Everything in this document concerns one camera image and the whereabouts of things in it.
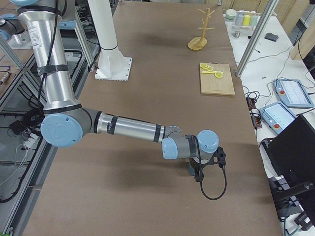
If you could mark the light green bowl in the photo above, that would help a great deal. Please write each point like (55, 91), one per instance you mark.
(230, 14)

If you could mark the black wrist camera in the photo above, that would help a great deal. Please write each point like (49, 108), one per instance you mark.
(219, 157)

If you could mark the pale blue cup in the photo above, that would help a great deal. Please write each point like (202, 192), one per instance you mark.
(239, 19)

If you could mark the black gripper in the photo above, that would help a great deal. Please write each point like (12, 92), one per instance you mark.
(197, 171)

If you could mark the teal cup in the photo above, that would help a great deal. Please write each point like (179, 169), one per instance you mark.
(253, 20)

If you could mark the dark grey box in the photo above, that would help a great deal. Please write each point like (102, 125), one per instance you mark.
(272, 37)

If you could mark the small metal cup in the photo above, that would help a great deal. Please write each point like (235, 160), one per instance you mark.
(237, 34)

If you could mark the black power strip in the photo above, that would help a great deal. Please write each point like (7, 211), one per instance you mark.
(254, 113)

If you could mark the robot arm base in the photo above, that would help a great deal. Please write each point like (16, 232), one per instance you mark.
(12, 31)

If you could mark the teach pendant far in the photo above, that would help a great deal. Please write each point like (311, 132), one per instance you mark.
(293, 94)

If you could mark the wooden cup storage rack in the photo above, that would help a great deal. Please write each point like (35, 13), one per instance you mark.
(198, 43)

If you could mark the black monitor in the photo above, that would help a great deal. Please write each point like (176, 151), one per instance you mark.
(292, 155)

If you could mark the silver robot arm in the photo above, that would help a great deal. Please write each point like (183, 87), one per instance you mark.
(66, 121)

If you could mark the yellow plastic knife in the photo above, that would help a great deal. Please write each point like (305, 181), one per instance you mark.
(208, 72)

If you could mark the teach pendant near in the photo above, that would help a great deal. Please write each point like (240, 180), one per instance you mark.
(277, 116)

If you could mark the yellow cup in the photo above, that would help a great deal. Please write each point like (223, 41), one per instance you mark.
(246, 20)

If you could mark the white column with base plate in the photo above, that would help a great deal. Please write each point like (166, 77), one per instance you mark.
(112, 65)

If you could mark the wooden cutting board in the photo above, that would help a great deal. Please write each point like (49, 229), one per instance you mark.
(217, 86)

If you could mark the blue cup with green inside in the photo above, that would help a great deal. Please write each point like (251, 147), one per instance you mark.
(191, 169)

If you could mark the teach pendant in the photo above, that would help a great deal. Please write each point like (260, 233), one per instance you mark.
(277, 116)
(293, 94)

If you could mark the aluminium frame post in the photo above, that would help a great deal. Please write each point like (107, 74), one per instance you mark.
(262, 22)

